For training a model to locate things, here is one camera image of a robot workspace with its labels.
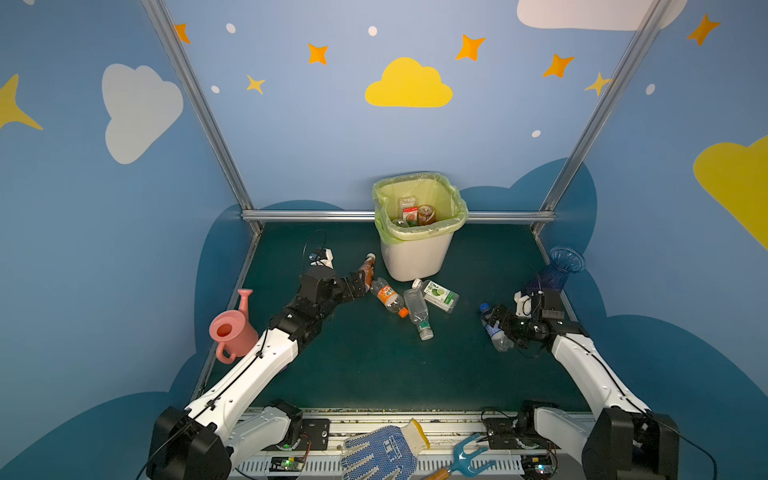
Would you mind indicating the controller board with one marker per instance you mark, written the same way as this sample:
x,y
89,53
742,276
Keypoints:
x,y
286,465
537,468

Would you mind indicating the white plastic waste bin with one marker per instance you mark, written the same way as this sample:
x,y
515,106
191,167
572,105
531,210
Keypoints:
x,y
409,260

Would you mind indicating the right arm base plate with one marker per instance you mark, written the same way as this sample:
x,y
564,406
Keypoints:
x,y
502,435

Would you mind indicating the brown Nescafe coffee bottle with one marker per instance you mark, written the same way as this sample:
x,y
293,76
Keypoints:
x,y
367,270

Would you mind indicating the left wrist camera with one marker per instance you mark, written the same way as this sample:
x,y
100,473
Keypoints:
x,y
321,257

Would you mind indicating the pink label square bottle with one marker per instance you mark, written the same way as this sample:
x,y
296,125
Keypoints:
x,y
409,210

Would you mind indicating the right controller board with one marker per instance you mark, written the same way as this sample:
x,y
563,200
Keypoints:
x,y
537,468

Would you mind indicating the pink watering can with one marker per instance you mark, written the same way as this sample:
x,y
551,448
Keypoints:
x,y
233,332

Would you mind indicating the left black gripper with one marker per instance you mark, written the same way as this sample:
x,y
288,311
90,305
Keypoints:
x,y
348,287

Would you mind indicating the teal garden hand fork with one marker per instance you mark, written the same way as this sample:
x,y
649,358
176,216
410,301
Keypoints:
x,y
462,461

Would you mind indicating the green bin liner bag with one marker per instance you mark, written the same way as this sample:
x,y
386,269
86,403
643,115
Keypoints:
x,y
429,188

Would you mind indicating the clear bottle white label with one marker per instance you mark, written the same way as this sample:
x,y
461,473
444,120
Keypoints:
x,y
418,313

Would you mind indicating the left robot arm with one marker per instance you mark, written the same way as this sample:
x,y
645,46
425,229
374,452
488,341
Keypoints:
x,y
208,438

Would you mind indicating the blue dotted work glove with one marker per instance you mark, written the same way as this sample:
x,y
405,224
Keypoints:
x,y
390,452

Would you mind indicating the left controller board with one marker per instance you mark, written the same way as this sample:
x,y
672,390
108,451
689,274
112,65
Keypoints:
x,y
286,465

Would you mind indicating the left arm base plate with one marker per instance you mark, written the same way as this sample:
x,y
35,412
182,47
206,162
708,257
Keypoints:
x,y
314,435

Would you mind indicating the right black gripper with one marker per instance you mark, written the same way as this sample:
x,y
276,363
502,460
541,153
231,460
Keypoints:
x,y
511,327

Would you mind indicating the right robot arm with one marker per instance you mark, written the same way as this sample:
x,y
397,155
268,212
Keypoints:
x,y
624,439

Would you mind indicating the orange label clear bottle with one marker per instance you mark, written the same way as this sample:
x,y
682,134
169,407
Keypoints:
x,y
391,300

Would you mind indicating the green white label bottle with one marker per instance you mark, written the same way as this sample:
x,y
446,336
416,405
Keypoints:
x,y
436,294

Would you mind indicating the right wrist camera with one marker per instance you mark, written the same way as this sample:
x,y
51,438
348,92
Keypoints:
x,y
523,305

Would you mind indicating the small blue label bottle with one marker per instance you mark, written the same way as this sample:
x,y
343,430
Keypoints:
x,y
497,336

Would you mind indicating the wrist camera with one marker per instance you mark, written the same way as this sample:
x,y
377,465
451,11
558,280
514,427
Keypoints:
x,y
523,305
321,257

